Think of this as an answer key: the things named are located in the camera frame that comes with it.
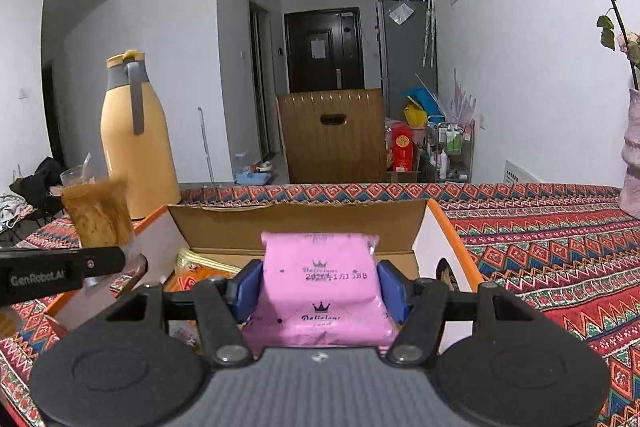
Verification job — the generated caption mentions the wire storage cart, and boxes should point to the wire storage cart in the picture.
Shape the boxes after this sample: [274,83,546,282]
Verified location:
[425,122,475,182]

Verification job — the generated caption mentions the white clothing pile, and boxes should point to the white clothing pile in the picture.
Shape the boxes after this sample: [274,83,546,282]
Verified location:
[0,192,28,233]

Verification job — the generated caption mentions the white folded umbrella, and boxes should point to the white folded umbrella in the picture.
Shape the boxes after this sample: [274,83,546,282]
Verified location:
[422,0,437,68]

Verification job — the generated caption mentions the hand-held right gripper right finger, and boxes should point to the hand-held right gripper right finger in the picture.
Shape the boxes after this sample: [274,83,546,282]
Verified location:
[376,260,536,365]

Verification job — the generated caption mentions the yellow thermos jug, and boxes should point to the yellow thermos jug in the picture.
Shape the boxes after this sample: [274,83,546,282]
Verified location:
[100,50,182,220]

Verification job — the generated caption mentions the red gift box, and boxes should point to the red gift box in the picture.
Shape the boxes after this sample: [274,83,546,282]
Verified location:
[390,122,418,172]

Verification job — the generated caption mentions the brown snack packet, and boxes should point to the brown snack packet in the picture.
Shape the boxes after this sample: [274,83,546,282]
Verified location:
[60,177,136,250]

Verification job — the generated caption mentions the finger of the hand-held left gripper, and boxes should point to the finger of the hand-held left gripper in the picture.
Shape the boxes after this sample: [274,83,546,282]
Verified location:
[80,246,127,280]

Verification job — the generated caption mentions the blue floor tray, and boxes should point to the blue floor tray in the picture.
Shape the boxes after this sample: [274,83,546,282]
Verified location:
[234,152,275,185]

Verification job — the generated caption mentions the wooden chair back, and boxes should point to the wooden chair back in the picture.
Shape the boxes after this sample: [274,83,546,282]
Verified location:
[276,88,390,184]

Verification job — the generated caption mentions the red cardboard box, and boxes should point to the red cardboard box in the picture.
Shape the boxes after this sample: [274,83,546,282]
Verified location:
[45,198,485,358]

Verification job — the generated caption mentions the dark entrance door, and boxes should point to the dark entrance door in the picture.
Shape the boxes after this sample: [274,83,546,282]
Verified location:
[284,7,363,94]

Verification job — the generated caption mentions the pink snack packet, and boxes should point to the pink snack packet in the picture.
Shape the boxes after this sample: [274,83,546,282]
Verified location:
[241,232,401,355]

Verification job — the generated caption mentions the white mop handle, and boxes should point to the white mop handle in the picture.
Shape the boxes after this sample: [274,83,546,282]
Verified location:
[197,107,216,182]

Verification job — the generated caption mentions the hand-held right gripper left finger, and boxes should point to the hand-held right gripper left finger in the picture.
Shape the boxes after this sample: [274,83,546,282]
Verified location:
[102,259,266,369]

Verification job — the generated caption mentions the orange red snack packet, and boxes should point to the orange red snack packet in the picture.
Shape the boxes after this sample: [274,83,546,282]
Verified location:
[165,248,241,293]

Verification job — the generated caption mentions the patterned red tablecloth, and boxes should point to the patterned red tablecloth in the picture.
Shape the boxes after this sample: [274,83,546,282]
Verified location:
[0,182,640,427]

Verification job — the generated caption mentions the pink translucent plastic sheet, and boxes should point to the pink translucent plastic sheet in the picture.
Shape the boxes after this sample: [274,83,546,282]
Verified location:
[450,69,478,128]

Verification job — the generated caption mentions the pink textured vase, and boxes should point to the pink textured vase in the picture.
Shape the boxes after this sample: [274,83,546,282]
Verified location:
[617,88,640,220]

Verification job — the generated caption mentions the clear plastic bag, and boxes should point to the clear plastic bag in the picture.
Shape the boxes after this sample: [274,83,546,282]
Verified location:
[389,2,415,26]

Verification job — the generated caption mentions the grey refrigerator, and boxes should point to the grey refrigerator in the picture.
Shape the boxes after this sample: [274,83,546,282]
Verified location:
[376,0,438,120]

